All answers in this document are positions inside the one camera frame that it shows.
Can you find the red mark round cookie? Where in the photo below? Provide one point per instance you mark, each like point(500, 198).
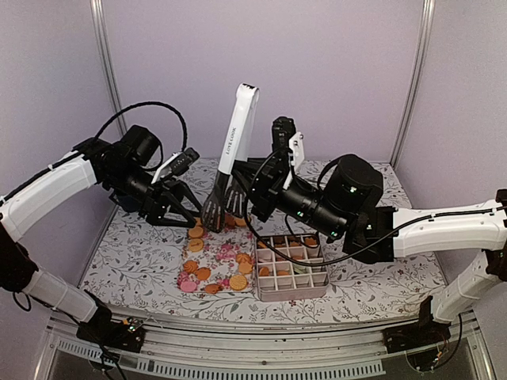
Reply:
point(195, 245)

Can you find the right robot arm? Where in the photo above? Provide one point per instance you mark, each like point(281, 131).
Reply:
point(344, 205)

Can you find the swirl orange cookie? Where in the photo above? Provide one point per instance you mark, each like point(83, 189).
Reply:
point(190, 266)

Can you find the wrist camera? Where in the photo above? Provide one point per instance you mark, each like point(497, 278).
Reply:
point(176, 165)
point(285, 136)

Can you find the left aluminium frame post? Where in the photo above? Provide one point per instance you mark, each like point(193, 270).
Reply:
point(100, 31)

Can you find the floral tablecloth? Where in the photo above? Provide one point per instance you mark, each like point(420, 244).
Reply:
point(136, 267)

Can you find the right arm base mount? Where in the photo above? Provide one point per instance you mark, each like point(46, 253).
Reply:
point(429, 340)

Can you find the metal serving tongs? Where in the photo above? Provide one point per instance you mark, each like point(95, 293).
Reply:
point(236, 147)

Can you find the pink round cookie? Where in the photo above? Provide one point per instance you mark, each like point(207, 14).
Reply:
point(188, 286)

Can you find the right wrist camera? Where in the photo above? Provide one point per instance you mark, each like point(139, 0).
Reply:
point(285, 136)

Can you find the metal divided cookie tin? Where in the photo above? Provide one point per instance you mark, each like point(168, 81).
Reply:
point(289, 268)

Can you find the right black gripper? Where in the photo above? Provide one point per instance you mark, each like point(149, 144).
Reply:
point(268, 176)

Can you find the aluminium frame post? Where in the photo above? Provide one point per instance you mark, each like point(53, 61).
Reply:
point(100, 31)
point(422, 47)

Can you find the right aluminium frame post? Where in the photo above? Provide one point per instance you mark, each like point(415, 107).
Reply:
point(422, 47)

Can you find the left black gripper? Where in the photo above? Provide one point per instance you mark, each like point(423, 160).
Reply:
point(158, 197)

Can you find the floral cookie tray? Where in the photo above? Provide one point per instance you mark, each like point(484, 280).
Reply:
point(226, 263)

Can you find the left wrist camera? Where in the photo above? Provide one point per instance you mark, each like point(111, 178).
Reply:
point(176, 165)

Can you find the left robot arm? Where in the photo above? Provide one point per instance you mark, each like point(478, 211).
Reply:
point(90, 163)

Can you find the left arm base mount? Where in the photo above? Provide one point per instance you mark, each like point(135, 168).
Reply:
point(126, 335)

